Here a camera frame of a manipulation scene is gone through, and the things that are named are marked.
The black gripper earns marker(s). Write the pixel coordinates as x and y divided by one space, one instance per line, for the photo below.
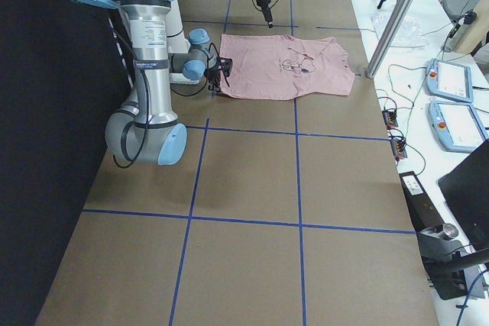
212 75
262 1

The pink Snoopy t-shirt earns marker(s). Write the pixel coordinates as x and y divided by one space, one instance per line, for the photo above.
283 67

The clear plastic bag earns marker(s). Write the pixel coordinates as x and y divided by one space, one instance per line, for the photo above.
408 35

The upper orange circuit board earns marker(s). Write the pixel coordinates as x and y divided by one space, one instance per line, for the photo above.
390 118

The orange circuit board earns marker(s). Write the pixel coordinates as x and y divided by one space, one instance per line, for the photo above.
398 147
390 118

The blue tape grid lines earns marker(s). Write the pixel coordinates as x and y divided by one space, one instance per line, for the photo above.
280 213

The lower orange circuit board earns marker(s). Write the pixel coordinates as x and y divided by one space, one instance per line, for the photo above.
398 147

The upper teach pendant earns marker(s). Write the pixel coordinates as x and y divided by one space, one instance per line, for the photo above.
449 80

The teach pendant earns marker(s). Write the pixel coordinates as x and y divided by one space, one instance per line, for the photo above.
457 126
449 80

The grey chair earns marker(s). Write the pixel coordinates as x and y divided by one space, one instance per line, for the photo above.
456 8

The lower teach pendant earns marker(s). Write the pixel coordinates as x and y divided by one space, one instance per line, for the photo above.
457 126

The black box with label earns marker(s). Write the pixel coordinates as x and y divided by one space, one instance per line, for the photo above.
423 212

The aluminium frame post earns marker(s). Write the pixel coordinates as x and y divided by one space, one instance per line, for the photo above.
390 31

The black metal camera mount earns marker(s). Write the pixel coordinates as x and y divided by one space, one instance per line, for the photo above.
453 271

